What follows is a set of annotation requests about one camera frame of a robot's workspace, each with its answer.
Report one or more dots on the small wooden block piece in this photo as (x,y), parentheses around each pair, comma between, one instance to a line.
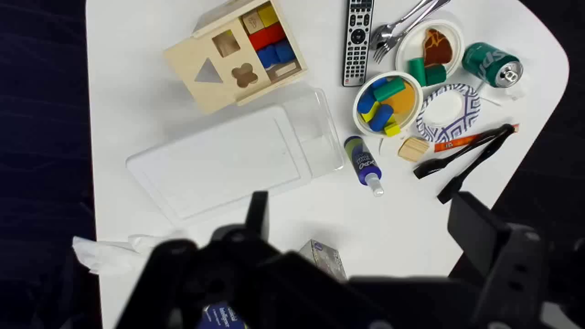
(414,148)

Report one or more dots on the brown toy food piece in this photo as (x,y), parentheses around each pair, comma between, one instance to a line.
(437,48)

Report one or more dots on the black plastic tongs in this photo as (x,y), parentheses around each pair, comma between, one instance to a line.
(469,167)

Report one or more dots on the small clear plastic container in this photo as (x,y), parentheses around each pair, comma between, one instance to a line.
(322,256)

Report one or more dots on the silver metal fork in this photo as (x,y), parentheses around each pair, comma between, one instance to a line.
(403,33)

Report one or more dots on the blue glue bottle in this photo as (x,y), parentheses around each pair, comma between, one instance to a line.
(363,161)

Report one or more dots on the green soda can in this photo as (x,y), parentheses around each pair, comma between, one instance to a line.
(487,63)

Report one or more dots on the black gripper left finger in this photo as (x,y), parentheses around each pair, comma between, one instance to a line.
(257,212)

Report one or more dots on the orange marker pen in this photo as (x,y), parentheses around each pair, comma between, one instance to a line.
(458,143)

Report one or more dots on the white bowl with brown toy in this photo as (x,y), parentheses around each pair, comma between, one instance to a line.
(410,46)

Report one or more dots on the green cylinder block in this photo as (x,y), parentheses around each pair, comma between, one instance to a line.
(417,72)
(436,75)

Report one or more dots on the red wooden block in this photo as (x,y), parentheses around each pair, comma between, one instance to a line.
(267,37)

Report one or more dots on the wooden shape sorter box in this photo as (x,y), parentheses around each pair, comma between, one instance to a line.
(235,57)

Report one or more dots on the white bowl with coloured blocks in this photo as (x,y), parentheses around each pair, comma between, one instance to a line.
(403,105)

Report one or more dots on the blue wooden block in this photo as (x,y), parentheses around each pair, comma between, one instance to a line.
(277,53)

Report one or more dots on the black remote control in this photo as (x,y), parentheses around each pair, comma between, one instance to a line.
(357,42)

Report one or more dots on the metal serving spoon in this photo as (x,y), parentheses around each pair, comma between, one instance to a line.
(390,30)

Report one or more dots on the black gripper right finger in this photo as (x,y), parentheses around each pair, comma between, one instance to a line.
(481,234)

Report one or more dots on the big clear plastic lunchbox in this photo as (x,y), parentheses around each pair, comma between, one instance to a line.
(225,161)

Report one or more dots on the yellow wooden block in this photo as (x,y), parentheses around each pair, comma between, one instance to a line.
(267,15)

